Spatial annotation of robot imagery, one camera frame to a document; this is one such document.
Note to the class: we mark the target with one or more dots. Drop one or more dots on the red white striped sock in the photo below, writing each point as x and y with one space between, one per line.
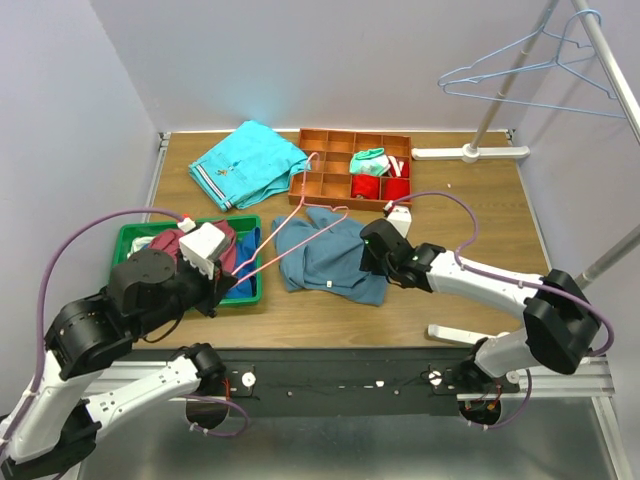
397 167

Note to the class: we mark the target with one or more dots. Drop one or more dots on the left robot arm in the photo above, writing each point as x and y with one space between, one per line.
63 426

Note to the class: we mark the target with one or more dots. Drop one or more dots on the mint green sock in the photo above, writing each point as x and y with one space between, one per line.
372 162

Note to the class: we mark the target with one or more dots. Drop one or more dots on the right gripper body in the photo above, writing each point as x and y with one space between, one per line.
378 266

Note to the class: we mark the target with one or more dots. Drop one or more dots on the orange compartment tray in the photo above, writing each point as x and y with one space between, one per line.
329 181

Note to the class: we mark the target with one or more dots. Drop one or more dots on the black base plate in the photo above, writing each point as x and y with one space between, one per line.
355 382

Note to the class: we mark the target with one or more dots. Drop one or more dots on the blue tank top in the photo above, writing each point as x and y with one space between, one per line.
330 262

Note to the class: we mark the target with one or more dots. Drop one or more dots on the maroon shirt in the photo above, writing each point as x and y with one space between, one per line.
168 242

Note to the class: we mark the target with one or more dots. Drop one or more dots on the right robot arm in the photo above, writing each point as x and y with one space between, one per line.
558 323

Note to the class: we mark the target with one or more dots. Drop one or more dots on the white cloth in bin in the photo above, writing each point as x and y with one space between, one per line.
139 243

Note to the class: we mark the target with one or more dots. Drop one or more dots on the red cloth in tray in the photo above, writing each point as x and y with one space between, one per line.
395 188
365 187

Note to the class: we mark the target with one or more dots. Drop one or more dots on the royal blue garment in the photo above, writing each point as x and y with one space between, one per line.
241 251

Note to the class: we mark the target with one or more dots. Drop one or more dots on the pink wire hanger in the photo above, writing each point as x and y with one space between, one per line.
303 202

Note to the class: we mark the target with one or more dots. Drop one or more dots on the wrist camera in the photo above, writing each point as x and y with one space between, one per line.
399 217
202 247

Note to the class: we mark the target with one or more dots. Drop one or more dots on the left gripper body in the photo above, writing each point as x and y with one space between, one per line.
212 288

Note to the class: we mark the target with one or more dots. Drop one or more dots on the metal clothes rack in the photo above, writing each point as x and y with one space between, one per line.
473 151

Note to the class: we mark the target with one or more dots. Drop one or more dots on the green plastic bin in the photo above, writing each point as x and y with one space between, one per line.
240 223

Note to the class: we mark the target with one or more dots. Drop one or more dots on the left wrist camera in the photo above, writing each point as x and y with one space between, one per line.
202 247

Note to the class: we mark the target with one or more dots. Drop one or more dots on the turquoise folded shorts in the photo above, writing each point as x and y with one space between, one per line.
249 165

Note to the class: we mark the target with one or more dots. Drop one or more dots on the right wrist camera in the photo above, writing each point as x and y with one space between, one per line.
399 217

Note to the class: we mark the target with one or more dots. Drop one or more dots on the blue wire hanger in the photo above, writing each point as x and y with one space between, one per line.
587 31
566 53

